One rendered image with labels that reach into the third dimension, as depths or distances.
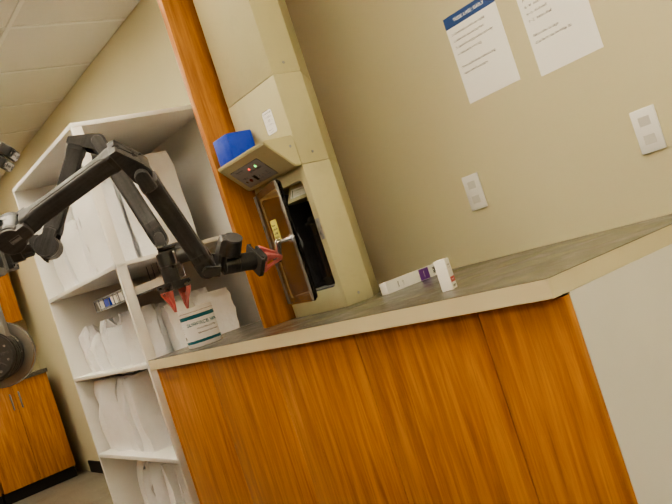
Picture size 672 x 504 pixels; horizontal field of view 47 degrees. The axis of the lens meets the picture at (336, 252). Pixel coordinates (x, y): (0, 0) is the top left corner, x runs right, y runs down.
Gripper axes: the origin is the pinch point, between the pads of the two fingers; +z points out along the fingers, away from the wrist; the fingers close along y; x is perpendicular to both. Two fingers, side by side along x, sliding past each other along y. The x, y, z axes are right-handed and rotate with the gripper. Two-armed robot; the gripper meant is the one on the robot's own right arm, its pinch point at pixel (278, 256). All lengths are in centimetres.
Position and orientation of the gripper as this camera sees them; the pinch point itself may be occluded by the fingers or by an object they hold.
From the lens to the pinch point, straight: 248.0
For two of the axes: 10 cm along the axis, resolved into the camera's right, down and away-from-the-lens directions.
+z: 8.3, -1.5, 5.4
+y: -5.4, -4.8, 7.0
